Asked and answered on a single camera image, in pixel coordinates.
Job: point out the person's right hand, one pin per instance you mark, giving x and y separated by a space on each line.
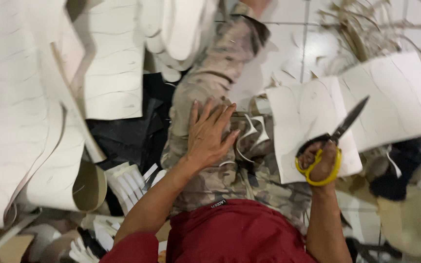
322 164

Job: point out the person's left hand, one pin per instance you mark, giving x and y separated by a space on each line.
207 142

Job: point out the person's right fingers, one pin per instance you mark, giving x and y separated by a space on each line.
311 157

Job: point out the white curved offcut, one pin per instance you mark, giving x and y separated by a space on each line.
255 132

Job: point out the black fabric heap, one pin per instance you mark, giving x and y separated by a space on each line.
397 171

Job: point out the large white marked sheet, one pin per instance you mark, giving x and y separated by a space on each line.
393 95

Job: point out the dark red shirt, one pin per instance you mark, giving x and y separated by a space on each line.
228 237

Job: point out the beige insole board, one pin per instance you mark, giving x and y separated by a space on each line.
408 219

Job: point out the camouflage trousers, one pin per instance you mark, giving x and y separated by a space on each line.
210 80

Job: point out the heap of brown trimmings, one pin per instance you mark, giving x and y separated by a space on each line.
364 33

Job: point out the pile of white cut insoles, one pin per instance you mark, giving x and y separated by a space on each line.
181 33

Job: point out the black fabric sheet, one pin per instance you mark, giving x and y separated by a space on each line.
133 124

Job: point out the stack of white cut strips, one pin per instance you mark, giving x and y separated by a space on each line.
128 186

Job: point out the white sheet with traced outlines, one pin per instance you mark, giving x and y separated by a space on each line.
113 58

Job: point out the heap of long white sheets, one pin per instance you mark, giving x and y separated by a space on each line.
16 109

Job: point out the brown cardboard piece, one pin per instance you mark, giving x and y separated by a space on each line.
9 248

